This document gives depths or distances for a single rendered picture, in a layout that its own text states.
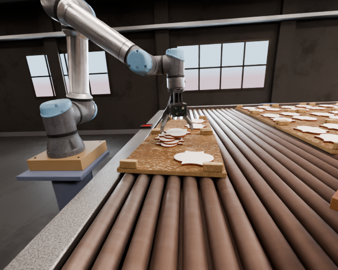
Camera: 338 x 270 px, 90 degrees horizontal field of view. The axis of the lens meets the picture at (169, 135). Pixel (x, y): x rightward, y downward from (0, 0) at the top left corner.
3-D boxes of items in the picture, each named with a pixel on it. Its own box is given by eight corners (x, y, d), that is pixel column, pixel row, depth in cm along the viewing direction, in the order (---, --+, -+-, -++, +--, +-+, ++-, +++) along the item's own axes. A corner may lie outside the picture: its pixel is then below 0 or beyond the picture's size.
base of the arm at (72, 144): (38, 159, 70) (32, 137, 67) (59, 146, 84) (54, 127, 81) (75, 157, 70) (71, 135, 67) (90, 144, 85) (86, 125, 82)
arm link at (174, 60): (166, 52, 73) (185, 50, 72) (167, 79, 76) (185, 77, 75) (161, 48, 66) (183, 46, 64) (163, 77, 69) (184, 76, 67)
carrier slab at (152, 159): (117, 172, 56) (116, 168, 56) (150, 136, 95) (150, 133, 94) (226, 178, 50) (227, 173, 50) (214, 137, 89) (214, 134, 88)
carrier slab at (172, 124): (149, 136, 96) (149, 133, 95) (162, 121, 134) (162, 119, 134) (213, 136, 90) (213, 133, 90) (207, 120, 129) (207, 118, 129)
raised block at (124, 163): (119, 168, 56) (118, 160, 55) (122, 165, 57) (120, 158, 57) (137, 169, 55) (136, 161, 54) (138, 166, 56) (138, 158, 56)
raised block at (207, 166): (202, 172, 51) (202, 163, 50) (202, 169, 53) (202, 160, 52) (222, 173, 50) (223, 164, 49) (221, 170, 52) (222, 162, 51)
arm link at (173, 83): (166, 79, 75) (184, 77, 76) (166, 89, 76) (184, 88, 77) (168, 77, 68) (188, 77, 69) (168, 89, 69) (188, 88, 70)
